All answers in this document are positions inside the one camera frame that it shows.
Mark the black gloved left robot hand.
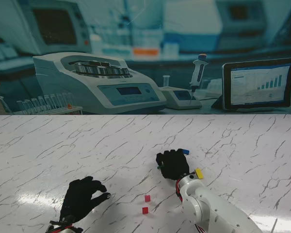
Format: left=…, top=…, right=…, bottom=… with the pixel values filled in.
left=60, top=176, right=112, bottom=223

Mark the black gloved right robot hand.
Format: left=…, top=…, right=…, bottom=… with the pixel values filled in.
left=156, top=149, right=190, bottom=182

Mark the printed laboratory photo backdrop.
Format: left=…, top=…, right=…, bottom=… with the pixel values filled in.
left=0, top=0, right=291, bottom=116

